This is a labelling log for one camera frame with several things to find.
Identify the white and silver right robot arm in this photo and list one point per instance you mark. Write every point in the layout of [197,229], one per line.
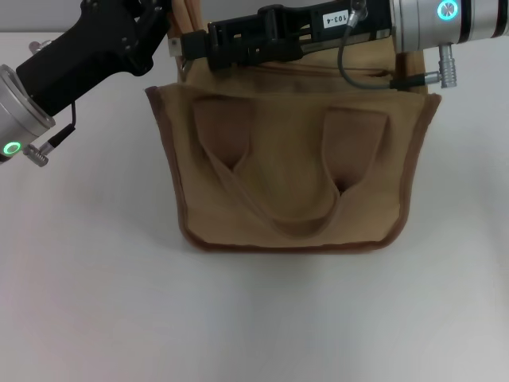
[429,24]

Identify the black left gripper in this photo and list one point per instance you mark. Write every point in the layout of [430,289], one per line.
[87,55]

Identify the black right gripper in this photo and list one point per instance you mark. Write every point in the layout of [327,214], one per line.
[370,28]

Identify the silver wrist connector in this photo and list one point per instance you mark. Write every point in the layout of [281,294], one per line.
[35,155]
[447,65]

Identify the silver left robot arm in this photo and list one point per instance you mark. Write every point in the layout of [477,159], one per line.
[20,115]

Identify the khaki fabric food bag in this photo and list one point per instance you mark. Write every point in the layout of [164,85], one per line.
[286,179]

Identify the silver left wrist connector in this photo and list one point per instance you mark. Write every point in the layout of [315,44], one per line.
[35,155]

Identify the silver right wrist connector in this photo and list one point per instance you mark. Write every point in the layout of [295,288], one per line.
[447,65]

